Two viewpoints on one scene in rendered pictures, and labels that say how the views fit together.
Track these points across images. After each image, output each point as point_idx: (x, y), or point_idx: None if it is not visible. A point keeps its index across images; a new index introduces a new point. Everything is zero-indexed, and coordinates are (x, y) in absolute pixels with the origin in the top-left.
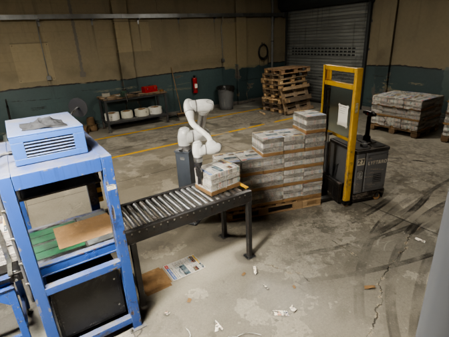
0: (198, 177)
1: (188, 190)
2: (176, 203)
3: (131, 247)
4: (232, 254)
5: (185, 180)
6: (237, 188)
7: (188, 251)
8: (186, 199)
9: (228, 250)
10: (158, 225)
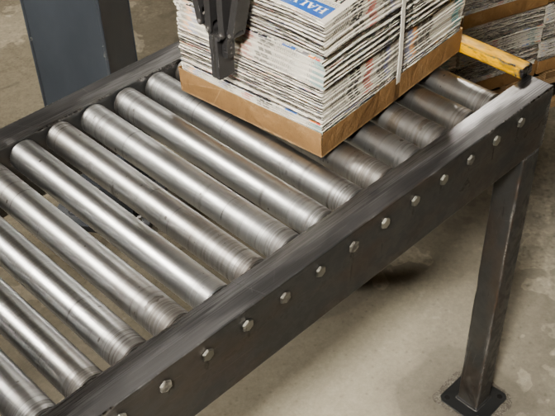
0: (220, 33)
1: (139, 113)
2: (94, 248)
3: None
4: (386, 399)
5: (68, 19)
6: (456, 78)
7: None
8: (155, 200)
9: (353, 375)
10: None
